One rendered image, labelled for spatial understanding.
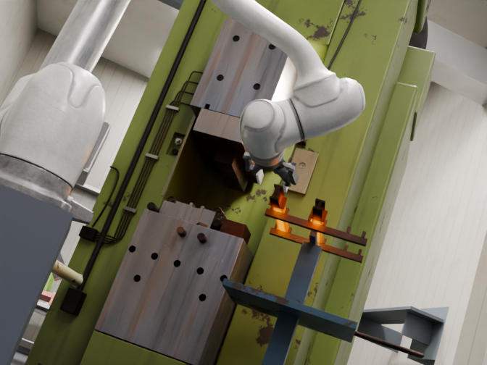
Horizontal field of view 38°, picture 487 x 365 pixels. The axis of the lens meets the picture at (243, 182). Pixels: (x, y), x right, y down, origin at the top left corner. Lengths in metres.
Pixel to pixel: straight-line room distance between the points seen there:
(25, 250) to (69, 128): 0.23
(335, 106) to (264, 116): 0.17
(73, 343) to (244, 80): 1.16
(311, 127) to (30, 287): 0.71
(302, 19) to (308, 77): 1.40
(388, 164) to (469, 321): 3.80
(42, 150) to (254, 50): 1.60
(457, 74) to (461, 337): 3.14
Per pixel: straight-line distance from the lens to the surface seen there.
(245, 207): 2.98
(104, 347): 2.41
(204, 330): 2.32
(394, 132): 3.18
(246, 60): 2.72
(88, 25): 1.59
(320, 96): 1.55
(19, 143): 1.27
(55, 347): 2.69
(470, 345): 6.75
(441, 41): 8.34
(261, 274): 2.54
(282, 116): 1.53
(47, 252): 1.21
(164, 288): 2.38
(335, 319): 2.01
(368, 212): 3.04
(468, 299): 6.77
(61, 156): 1.27
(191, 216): 2.49
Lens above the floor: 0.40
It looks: 17 degrees up
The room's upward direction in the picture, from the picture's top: 20 degrees clockwise
